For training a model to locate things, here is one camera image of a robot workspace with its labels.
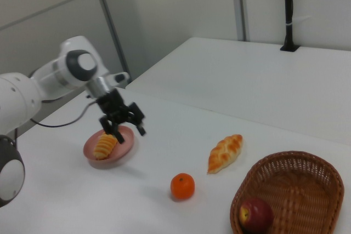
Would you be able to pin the brown woven basket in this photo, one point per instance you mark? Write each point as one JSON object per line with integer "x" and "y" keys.
{"x": 301, "y": 190}

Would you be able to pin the striped toy bread roll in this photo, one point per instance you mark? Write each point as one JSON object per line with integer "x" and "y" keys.
{"x": 104, "y": 146}

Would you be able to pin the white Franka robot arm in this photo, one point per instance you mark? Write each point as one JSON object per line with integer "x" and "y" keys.
{"x": 16, "y": 94}

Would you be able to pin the pink plate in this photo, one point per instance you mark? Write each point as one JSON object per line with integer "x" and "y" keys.
{"x": 122, "y": 152}

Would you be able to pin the black mounting pole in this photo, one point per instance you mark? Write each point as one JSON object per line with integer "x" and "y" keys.
{"x": 288, "y": 4}

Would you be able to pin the orange toy tangerine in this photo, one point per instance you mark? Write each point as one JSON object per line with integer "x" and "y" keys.
{"x": 182, "y": 187}

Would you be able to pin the grey partition post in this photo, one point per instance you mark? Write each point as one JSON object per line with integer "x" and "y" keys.
{"x": 109, "y": 17}
{"x": 240, "y": 4}

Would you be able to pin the braided toy bread loaf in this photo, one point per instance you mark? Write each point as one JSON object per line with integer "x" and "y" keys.
{"x": 223, "y": 154}

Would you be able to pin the red toy apple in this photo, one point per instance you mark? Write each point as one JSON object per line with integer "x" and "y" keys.
{"x": 259, "y": 214}

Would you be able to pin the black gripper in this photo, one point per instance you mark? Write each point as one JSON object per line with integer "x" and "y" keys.
{"x": 112, "y": 105}

